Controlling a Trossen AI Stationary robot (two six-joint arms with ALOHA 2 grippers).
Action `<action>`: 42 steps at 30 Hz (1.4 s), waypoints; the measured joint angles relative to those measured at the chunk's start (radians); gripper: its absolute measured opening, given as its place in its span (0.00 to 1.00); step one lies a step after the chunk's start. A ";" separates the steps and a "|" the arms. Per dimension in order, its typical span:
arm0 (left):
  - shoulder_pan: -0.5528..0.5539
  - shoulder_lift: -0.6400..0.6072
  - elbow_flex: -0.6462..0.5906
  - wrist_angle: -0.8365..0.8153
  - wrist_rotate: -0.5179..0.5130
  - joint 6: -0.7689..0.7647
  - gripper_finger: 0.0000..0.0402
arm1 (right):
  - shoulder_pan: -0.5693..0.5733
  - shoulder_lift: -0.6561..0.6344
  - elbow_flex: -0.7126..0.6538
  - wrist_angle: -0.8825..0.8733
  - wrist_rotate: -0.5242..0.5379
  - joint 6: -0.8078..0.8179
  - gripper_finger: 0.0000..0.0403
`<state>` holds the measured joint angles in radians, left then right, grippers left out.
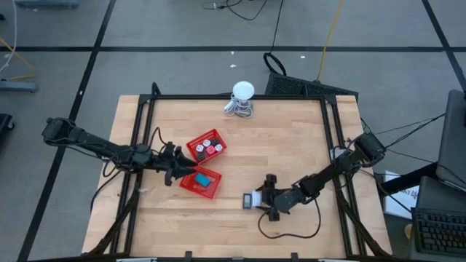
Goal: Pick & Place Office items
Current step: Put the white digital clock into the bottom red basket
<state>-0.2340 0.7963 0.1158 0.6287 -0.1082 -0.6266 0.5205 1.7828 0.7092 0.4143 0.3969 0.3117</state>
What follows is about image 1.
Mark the black diagonal bar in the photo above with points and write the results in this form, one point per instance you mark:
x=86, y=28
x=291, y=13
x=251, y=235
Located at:
x=407, y=180

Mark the teal rectangular box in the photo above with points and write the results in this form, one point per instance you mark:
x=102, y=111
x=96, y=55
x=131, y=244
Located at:
x=202, y=180

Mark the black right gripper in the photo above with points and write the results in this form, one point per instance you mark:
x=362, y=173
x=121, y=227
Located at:
x=284, y=200

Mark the red plastic mesh basket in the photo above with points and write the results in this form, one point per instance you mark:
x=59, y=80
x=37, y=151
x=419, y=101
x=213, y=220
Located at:
x=209, y=135
x=213, y=185

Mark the black computer keyboard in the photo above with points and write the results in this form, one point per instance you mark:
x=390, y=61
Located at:
x=440, y=233

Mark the black aluminium table frame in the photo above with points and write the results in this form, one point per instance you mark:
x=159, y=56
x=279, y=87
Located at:
x=236, y=97

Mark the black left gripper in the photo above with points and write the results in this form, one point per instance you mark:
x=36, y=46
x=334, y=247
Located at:
x=162, y=163

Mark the black perforated panel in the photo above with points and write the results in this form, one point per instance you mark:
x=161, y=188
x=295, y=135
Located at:
x=291, y=86

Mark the black frame corner hook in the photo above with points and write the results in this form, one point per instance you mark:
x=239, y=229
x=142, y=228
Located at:
x=156, y=89

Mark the small digital display device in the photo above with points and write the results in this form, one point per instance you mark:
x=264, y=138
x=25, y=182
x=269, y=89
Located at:
x=247, y=201

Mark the grey floor foot bar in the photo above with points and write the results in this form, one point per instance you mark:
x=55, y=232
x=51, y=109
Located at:
x=47, y=3
x=18, y=86

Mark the dark grey desk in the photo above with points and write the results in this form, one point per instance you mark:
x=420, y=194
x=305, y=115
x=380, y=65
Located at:
x=437, y=196

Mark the small yellow round object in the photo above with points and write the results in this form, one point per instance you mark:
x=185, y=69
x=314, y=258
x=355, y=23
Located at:
x=407, y=231

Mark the white bulb lamp brass base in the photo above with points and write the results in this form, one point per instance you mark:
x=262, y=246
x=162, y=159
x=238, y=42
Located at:
x=243, y=90

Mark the white paper sheet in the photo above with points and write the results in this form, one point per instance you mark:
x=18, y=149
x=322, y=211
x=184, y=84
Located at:
x=400, y=203

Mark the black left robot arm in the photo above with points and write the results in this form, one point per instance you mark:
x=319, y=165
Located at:
x=94, y=145

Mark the black caster base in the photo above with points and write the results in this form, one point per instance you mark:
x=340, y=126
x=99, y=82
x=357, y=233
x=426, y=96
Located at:
x=4, y=125

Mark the large dark grey panel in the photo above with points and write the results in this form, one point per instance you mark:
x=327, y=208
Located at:
x=453, y=142

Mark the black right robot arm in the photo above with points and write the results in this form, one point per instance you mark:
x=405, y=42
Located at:
x=338, y=167

